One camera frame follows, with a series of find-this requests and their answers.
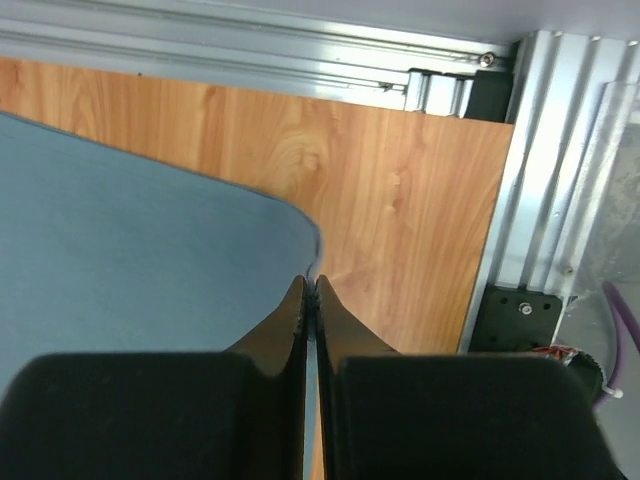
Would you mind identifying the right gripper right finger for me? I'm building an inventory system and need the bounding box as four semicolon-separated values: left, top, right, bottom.
315;276;621;479

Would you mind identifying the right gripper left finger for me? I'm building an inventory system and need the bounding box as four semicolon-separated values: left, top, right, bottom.
1;277;307;479

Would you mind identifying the grey-blue t shirt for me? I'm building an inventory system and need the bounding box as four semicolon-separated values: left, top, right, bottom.
0;111;326;480

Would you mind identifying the aluminium frame rail front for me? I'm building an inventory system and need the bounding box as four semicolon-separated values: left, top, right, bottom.
1;1;639;353

